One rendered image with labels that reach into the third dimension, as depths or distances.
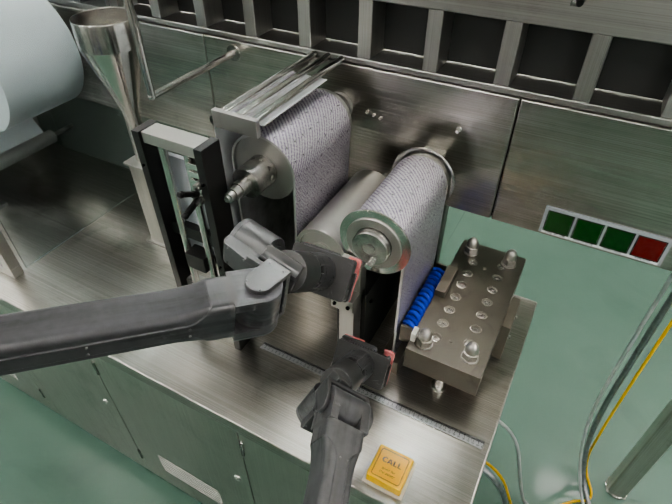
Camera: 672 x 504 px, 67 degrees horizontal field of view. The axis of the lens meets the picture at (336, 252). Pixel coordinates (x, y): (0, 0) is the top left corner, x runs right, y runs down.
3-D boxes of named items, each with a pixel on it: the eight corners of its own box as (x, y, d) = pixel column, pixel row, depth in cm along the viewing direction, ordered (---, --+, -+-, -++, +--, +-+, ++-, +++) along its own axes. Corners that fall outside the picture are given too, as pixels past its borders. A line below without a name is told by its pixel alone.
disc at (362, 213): (335, 254, 103) (344, 198, 93) (336, 253, 104) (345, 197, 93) (401, 285, 99) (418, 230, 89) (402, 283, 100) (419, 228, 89)
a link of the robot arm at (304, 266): (290, 302, 64) (311, 263, 63) (249, 274, 66) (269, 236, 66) (312, 299, 71) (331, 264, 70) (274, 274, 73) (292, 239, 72)
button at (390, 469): (365, 479, 97) (366, 473, 96) (380, 449, 102) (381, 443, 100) (399, 497, 95) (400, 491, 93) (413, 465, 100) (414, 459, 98)
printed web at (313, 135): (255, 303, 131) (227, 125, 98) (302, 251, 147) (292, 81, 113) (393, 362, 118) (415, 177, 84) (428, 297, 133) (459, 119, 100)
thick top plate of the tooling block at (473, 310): (402, 365, 109) (405, 348, 105) (460, 256, 135) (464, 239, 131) (475, 396, 103) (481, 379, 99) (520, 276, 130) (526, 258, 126)
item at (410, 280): (393, 332, 110) (401, 271, 98) (431, 267, 126) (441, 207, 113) (395, 333, 110) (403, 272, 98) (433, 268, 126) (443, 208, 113)
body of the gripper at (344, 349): (383, 387, 92) (369, 403, 85) (334, 366, 96) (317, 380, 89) (392, 355, 90) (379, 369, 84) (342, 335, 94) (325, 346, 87)
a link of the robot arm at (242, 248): (256, 340, 64) (261, 296, 59) (192, 293, 68) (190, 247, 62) (312, 290, 72) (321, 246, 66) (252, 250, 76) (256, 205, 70)
